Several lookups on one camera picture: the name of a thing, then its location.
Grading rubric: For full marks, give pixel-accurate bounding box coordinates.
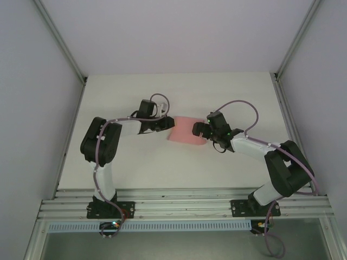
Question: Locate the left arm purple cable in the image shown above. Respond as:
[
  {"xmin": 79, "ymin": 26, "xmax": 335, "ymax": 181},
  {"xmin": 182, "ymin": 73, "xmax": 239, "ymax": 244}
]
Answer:
[{"xmin": 93, "ymin": 93, "xmax": 170, "ymax": 239}]

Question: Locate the aluminium corner post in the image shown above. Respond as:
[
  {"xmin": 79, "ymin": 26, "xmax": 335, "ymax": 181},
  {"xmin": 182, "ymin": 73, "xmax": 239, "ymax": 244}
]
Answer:
[
  {"xmin": 273, "ymin": 0, "xmax": 325, "ymax": 82},
  {"xmin": 33, "ymin": 0, "xmax": 88, "ymax": 85}
]

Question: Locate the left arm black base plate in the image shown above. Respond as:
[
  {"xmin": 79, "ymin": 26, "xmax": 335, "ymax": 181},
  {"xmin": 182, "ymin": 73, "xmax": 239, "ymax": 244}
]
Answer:
[{"xmin": 86, "ymin": 200, "xmax": 136, "ymax": 220}]

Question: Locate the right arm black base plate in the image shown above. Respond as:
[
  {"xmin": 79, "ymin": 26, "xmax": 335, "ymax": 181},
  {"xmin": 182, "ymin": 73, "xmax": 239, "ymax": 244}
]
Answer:
[{"xmin": 230, "ymin": 199, "xmax": 281, "ymax": 218}]

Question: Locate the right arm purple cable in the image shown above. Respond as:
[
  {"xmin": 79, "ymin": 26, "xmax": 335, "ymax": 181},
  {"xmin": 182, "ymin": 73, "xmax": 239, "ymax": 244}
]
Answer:
[{"xmin": 215, "ymin": 100, "xmax": 319, "ymax": 257}]

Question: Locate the pink paper box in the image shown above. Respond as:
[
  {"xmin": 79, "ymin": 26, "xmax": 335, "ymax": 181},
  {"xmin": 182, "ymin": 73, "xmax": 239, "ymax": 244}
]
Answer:
[{"xmin": 166, "ymin": 116, "xmax": 208, "ymax": 146}]

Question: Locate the black electronics board with leds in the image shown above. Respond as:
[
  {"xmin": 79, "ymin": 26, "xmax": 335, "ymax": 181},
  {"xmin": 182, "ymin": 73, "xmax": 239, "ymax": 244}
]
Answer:
[
  {"xmin": 250, "ymin": 219, "xmax": 275, "ymax": 236},
  {"xmin": 99, "ymin": 221, "xmax": 123, "ymax": 239}
]

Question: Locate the aluminium table side rail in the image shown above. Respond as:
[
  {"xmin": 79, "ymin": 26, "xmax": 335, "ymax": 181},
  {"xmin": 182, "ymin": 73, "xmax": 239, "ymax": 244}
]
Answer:
[
  {"xmin": 55, "ymin": 77, "xmax": 88, "ymax": 192},
  {"xmin": 272, "ymin": 77, "xmax": 318, "ymax": 196}
]

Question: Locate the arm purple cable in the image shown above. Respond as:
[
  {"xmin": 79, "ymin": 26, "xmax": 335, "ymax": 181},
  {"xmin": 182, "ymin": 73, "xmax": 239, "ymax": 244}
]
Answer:
[
  {"xmin": 93, "ymin": 93, "xmax": 170, "ymax": 239},
  {"xmin": 215, "ymin": 100, "xmax": 319, "ymax": 257}
]

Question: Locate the slotted grey cable duct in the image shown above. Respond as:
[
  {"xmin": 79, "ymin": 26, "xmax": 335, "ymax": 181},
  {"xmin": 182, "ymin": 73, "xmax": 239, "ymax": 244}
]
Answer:
[{"xmin": 47, "ymin": 219, "xmax": 252, "ymax": 233}]

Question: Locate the aluminium mounting rail frame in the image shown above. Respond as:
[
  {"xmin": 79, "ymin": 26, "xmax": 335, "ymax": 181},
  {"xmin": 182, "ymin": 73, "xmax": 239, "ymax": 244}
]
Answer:
[{"xmin": 37, "ymin": 186, "xmax": 337, "ymax": 222}]

